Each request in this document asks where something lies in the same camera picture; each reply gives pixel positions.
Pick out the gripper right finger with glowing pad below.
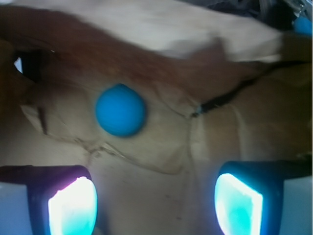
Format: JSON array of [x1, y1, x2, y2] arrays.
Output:
[[214, 161, 313, 235]]

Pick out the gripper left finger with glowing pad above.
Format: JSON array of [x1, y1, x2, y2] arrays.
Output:
[[0, 165, 98, 235]]

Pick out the blue rubber ball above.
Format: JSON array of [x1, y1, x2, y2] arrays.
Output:
[[95, 84, 147, 137]]

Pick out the brown paper bag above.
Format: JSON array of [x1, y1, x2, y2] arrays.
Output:
[[0, 0, 313, 235]]

